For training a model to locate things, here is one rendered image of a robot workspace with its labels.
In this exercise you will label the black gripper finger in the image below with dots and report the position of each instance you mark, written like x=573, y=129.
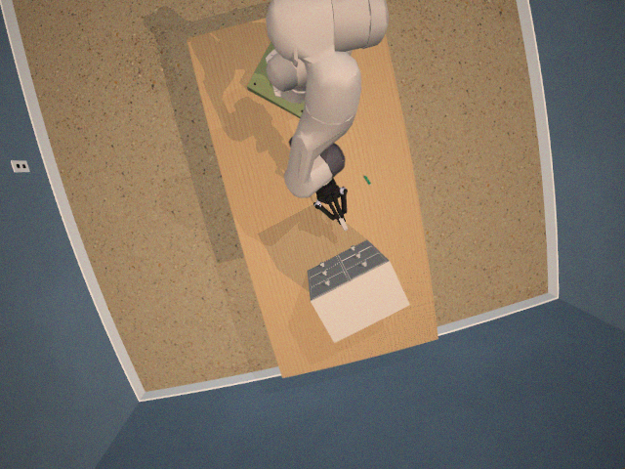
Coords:
x=318, y=205
x=341, y=213

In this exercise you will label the beige small chest of drawers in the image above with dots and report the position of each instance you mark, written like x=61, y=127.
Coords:
x=361, y=301

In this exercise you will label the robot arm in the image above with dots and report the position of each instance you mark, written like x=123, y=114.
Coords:
x=306, y=32

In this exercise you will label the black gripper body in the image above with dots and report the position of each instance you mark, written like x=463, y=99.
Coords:
x=329, y=188

